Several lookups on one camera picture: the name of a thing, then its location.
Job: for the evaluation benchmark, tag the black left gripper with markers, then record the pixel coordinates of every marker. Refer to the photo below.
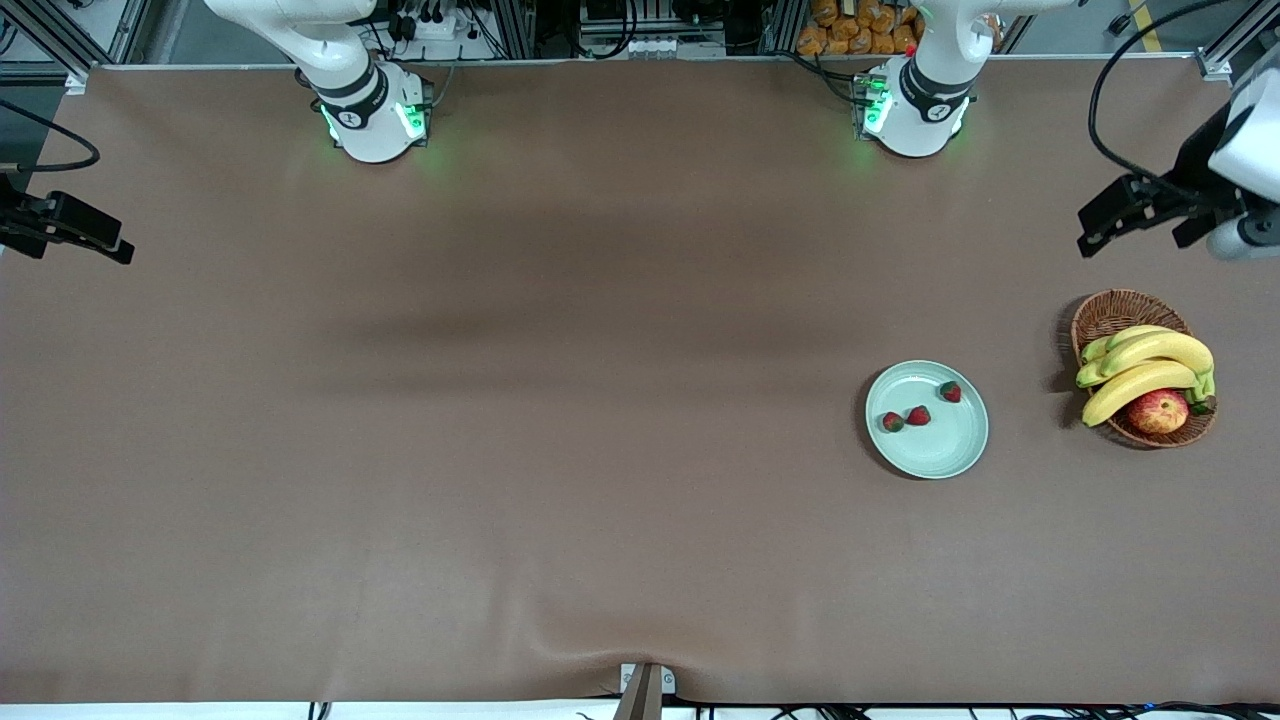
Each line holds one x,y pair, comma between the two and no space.
1193,167

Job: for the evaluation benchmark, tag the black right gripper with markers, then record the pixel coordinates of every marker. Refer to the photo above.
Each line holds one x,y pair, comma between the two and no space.
14,224

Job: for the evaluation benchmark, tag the green tipped banana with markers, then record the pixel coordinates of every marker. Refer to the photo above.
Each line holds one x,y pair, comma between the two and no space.
1090,375

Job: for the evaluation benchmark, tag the white power strip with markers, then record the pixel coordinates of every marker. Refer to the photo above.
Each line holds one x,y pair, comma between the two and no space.
435,25

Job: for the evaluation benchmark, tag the brown wicker basket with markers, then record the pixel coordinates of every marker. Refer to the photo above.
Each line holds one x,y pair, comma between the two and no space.
1120,310

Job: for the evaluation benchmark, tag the greenish yellow banana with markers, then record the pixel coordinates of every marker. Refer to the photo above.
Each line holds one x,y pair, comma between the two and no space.
1095,350

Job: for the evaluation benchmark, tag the aluminium frame post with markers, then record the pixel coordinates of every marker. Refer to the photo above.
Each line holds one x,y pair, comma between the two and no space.
785,25
515,30

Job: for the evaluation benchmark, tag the brown table cover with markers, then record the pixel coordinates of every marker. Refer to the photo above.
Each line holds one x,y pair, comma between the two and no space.
640,560

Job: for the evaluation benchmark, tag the large yellow banana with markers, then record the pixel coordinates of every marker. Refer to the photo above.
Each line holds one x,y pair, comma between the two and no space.
1160,350

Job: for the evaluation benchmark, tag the aluminium frame rail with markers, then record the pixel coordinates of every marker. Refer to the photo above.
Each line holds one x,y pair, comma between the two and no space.
74,82
1215,65

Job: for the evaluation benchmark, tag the red apple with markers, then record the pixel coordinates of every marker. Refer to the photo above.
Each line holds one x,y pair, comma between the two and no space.
1158,412

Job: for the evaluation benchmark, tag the pale green plate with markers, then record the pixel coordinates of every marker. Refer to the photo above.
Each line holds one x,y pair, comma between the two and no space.
930,452

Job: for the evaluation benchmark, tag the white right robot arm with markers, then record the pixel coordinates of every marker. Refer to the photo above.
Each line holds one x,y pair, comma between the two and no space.
370,130

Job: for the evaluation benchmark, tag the red strawberry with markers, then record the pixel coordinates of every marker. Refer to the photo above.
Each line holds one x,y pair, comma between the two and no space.
950,391
892,422
918,415

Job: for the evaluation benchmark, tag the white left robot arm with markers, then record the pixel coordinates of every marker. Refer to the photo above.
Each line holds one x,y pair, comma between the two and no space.
915,120

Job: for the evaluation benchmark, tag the pile of orange packaged buns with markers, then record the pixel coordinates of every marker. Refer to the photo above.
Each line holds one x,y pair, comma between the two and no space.
850,30

